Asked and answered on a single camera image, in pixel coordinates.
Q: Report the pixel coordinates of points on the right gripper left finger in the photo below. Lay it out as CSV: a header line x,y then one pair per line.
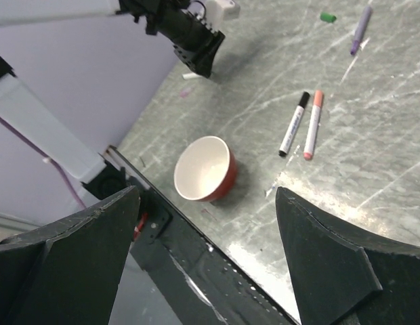
x,y
68,272

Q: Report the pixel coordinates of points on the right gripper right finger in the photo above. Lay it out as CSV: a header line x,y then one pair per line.
x,y
338,269

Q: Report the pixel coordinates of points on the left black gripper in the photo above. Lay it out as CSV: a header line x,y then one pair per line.
x,y
195,42

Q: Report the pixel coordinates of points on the white pen green tip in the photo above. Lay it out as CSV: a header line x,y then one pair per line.
x,y
189,76

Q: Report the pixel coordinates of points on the white pen black tip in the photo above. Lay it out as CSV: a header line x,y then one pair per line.
x,y
291,131

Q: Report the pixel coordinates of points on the black pen cap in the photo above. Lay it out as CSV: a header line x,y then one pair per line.
x,y
304,99

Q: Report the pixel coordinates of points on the white pen pink tip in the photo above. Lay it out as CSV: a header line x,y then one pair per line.
x,y
309,147

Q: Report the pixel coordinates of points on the pink pen cap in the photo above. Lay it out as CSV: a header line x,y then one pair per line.
x,y
318,98

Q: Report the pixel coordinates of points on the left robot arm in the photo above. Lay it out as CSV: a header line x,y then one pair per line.
x,y
25,115

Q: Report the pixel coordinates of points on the green pen cap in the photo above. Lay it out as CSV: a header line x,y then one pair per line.
x,y
327,17

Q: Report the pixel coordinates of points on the white ceramic bowl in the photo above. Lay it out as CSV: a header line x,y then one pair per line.
x,y
206,170

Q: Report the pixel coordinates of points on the black base bar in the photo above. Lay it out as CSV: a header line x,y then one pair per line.
x,y
201,284

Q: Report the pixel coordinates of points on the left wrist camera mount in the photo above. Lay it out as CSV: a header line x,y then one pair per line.
x,y
221,10

